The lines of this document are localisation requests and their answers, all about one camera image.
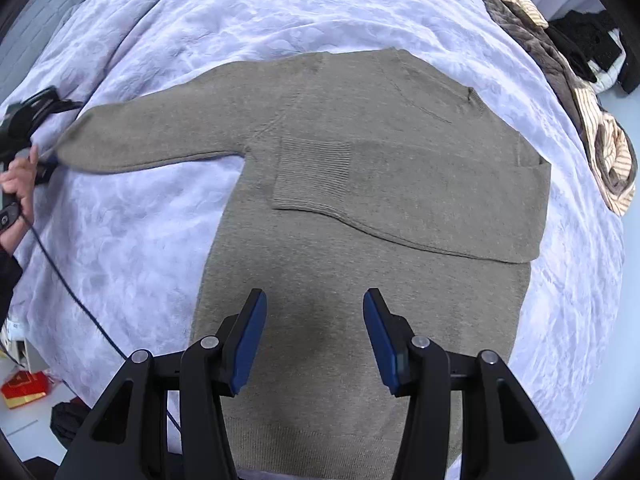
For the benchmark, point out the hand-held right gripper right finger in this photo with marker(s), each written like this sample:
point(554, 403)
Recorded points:
point(382, 347)

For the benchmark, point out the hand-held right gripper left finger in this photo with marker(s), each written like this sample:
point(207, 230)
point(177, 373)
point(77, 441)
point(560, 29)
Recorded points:
point(248, 345)

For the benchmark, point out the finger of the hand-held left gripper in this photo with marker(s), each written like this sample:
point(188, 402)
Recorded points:
point(46, 166)

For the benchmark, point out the olive brown knit sweater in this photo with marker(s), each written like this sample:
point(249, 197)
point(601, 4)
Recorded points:
point(350, 185)

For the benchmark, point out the brown and striped clothes pile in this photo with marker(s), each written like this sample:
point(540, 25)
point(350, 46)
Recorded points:
point(607, 160)

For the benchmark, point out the person's left hand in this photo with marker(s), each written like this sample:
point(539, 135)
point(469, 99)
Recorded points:
point(20, 180)

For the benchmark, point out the grey quilted bedding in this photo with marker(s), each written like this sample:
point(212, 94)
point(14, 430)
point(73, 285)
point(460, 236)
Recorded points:
point(30, 30)

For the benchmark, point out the light lilac embossed blanket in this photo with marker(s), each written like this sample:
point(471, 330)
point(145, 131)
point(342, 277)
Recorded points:
point(150, 240)

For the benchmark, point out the white box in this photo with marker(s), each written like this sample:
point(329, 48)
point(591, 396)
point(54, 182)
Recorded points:
point(15, 342)

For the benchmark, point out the black bag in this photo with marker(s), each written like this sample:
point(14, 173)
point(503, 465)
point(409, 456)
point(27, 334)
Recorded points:
point(70, 422)

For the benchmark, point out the red box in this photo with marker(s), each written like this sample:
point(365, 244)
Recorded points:
point(25, 387)

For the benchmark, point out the brown plush garment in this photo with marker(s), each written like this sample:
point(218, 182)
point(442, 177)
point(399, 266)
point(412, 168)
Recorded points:
point(542, 55)

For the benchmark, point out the black fuzzy garment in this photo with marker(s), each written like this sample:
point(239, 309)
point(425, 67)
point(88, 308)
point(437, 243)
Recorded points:
point(585, 40)

